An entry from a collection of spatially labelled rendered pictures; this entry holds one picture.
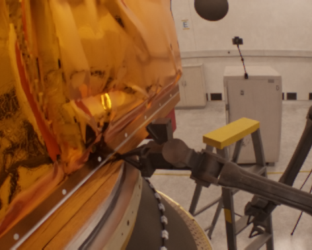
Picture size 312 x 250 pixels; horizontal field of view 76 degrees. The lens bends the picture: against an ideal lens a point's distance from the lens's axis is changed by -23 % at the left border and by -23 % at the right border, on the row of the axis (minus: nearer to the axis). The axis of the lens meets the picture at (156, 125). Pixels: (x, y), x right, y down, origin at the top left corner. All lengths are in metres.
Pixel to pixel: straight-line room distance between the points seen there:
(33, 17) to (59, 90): 0.15
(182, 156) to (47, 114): 0.30
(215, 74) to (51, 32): 7.29
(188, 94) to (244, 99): 3.83
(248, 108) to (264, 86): 0.43
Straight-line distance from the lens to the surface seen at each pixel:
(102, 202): 0.56
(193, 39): 7.60
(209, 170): 0.60
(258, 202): 1.05
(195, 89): 7.18
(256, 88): 3.60
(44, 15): 0.43
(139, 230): 0.70
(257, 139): 1.62
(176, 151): 0.55
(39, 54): 0.43
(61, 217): 0.51
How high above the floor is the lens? 2.06
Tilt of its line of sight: 19 degrees down
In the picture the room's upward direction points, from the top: 8 degrees counter-clockwise
